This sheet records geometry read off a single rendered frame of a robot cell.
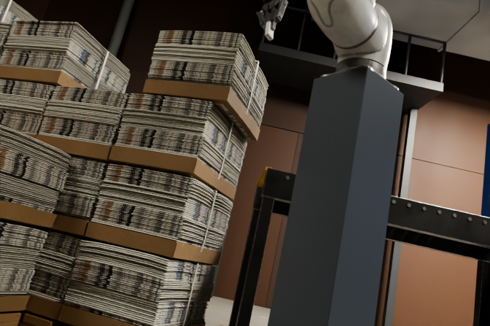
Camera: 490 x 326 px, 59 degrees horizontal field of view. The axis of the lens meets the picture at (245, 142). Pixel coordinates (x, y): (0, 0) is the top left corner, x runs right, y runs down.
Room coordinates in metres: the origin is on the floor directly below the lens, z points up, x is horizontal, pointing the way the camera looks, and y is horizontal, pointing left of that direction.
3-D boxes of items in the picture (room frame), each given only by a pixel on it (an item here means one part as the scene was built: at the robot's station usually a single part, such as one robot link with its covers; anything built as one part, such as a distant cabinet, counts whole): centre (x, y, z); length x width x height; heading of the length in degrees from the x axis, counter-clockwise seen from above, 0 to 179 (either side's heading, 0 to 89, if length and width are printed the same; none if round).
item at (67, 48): (1.62, 0.73, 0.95); 0.38 x 0.29 x 0.23; 161
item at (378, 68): (1.27, -0.32, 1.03); 0.22 x 0.18 x 0.06; 128
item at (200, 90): (1.32, 0.19, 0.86); 0.29 x 0.16 x 0.04; 71
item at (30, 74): (1.62, 0.73, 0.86); 0.38 x 0.29 x 0.04; 161
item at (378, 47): (1.25, -0.30, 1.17); 0.18 x 0.16 x 0.22; 141
